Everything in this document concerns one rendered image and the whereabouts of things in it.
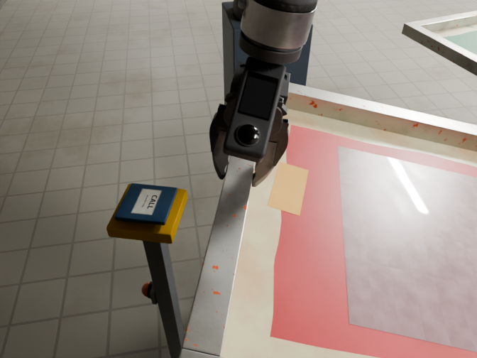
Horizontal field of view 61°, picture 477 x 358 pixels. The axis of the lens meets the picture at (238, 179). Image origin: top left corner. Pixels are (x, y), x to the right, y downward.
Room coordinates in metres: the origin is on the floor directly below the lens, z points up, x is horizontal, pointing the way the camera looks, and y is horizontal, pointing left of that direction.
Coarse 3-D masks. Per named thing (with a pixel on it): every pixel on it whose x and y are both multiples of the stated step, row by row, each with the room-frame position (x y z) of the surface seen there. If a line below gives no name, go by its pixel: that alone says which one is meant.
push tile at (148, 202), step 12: (132, 192) 0.60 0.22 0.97; (144, 192) 0.60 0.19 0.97; (156, 192) 0.60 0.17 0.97; (168, 192) 0.60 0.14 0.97; (132, 204) 0.57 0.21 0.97; (144, 204) 0.57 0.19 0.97; (156, 204) 0.57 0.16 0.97; (168, 204) 0.57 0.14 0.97; (120, 216) 0.53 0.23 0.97; (132, 216) 0.53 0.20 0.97; (144, 216) 0.53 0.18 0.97; (156, 216) 0.53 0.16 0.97
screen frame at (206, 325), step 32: (288, 96) 0.67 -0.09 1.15; (320, 96) 0.67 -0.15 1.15; (384, 128) 0.64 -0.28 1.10; (416, 128) 0.63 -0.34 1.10; (448, 128) 0.63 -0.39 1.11; (224, 192) 0.39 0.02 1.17; (224, 224) 0.33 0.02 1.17; (224, 256) 0.28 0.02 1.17; (224, 288) 0.24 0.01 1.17; (192, 320) 0.20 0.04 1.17; (224, 320) 0.21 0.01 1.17; (192, 352) 0.17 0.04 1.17
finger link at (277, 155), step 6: (288, 120) 0.42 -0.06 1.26; (282, 126) 0.41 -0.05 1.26; (282, 132) 0.41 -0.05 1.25; (288, 132) 0.42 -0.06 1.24; (270, 138) 0.42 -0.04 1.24; (276, 138) 0.41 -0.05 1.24; (282, 138) 0.41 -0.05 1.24; (282, 144) 0.41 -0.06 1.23; (276, 150) 0.41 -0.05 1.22; (282, 150) 0.41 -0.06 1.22; (276, 156) 0.41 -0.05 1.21; (276, 162) 0.41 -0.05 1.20
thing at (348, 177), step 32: (288, 160) 0.51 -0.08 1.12; (320, 160) 0.53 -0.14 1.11; (352, 160) 0.54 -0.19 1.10; (384, 160) 0.55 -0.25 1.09; (416, 160) 0.56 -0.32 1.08; (448, 160) 0.58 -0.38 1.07; (320, 192) 0.45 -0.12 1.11; (352, 192) 0.46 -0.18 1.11; (384, 192) 0.47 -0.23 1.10; (416, 192) 0.48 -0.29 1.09; (448, 192) 0.49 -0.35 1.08; (384, 224) 0.40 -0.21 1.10; (416, 224) 0.40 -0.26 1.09; (448, 224) 0.41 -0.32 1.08
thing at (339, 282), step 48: (288, 240) 0.35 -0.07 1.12; (336, 240) 0.36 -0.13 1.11; (384, 240) 0.37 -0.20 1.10; (432, 240) 0.38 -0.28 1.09; (288, 288) 0.27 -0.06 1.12; (336, 288) 0.28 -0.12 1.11; (384, 288) 0.29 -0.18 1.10; (432, 288) 0.29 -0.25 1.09; (288, 336) 0.21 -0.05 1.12; (336, 336) 0.22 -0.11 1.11; (384, 336) 0.22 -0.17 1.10; (432, 336) 0.23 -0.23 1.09
